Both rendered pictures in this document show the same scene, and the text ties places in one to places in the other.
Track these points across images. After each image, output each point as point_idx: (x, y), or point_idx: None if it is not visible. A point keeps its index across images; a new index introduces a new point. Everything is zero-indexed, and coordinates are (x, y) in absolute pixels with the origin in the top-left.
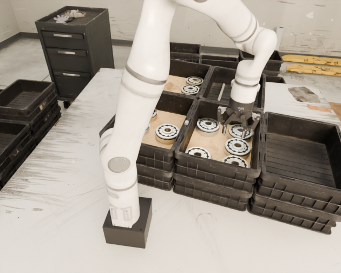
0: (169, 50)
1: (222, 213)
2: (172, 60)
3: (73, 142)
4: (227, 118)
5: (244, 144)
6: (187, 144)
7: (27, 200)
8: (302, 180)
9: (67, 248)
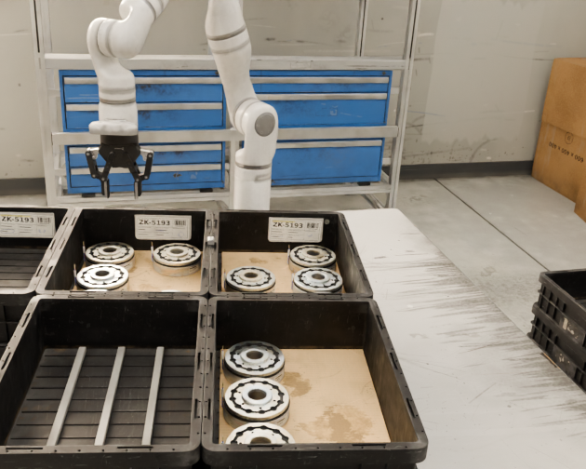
0: (207, 11)
1: None
2: (386, 442)
3: (454, 331)
4: (137, 167)
5: (86, 280)
6: None
7: (405, 261)
8: None
9: None
